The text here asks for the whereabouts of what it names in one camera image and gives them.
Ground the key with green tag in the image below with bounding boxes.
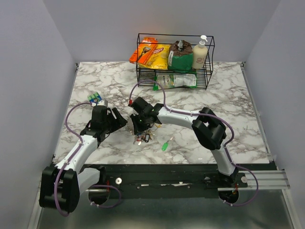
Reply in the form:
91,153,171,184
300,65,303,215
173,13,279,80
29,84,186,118
161,137,173,151

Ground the metal toothed key ring disc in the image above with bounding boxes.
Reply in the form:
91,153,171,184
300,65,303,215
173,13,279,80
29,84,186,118
127,114,134,135

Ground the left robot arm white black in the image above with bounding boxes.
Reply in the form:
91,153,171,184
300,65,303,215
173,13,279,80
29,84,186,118
39,105,127,216

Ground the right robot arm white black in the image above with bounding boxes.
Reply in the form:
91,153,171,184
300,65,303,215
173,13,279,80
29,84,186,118
129,97,238,187

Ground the green blue sponge pack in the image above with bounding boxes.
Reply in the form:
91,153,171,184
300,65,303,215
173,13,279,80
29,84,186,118
87,92,102,107

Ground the green white snack bag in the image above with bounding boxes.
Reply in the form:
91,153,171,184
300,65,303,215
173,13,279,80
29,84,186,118
153,73,197,91

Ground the yellow chips bag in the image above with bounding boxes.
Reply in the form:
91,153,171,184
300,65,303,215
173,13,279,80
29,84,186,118
143,44,170,70

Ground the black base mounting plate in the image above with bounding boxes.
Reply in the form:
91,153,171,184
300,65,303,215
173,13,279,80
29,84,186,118
49,163,278,199

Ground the brown green coffee bag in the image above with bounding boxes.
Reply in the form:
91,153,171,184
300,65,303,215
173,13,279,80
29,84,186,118
168,40,193,73

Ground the orange razor box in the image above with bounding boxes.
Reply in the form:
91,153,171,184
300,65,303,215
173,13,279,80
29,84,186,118
129,37,158,67

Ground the cream lotion pump bottle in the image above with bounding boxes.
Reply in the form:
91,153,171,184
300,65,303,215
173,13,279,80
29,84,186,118
192,35,208,69

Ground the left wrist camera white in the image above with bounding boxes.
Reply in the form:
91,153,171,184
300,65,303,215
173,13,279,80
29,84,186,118
97,100,108,107

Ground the black wire shelf rack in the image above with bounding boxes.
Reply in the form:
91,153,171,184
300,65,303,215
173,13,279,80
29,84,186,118
130,33,215,91

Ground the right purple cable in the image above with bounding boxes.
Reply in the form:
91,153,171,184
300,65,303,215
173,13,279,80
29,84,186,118
127,80,259,207

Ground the purple cable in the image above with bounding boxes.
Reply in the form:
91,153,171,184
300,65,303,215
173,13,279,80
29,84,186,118
53,102,122,217
127,80,259,207

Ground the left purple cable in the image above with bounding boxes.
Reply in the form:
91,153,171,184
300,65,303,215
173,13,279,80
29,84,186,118
53,102,122,217

